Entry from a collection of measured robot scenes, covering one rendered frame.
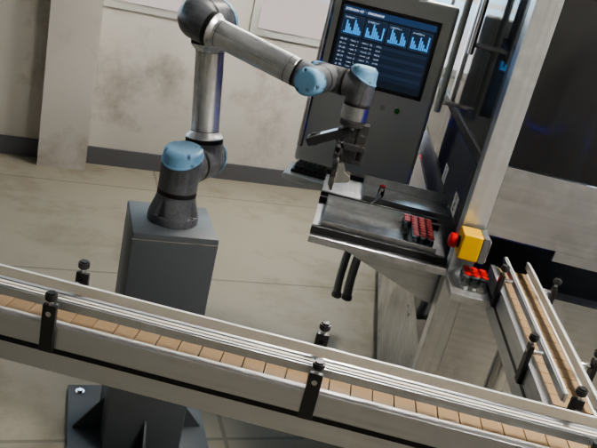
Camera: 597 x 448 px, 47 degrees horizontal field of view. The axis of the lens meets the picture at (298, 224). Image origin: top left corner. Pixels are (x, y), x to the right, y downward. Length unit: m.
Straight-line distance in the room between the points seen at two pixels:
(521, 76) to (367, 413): 1.00
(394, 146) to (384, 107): 0.17
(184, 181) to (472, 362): 0.99
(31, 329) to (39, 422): 1.28
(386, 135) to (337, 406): 1.83
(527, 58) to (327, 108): 1.22
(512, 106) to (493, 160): 0.15
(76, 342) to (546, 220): 1.26
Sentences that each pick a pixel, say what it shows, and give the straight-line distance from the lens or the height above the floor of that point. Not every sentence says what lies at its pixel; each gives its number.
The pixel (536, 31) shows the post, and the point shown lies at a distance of 1.85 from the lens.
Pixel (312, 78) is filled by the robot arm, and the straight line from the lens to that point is 1.80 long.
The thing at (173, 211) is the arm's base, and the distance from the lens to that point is 2.04.
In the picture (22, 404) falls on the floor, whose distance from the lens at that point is 2.61.
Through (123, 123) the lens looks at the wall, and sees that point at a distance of 4.88.
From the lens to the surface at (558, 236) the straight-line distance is 1.99.
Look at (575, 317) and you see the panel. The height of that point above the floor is 0.84.
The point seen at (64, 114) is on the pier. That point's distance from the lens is 4.68.
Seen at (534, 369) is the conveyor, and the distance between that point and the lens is 1.51.
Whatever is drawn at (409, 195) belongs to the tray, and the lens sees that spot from 2.58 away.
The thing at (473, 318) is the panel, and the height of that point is 0.76.
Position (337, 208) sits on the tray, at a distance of 2.23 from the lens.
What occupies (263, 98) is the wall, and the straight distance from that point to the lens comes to 4.97.
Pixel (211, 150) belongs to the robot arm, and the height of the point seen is 1.00.
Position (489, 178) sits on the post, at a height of 1.17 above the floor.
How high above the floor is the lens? 1.59
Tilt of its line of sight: 21 degrees down
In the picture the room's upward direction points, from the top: 13 degrees clockwise
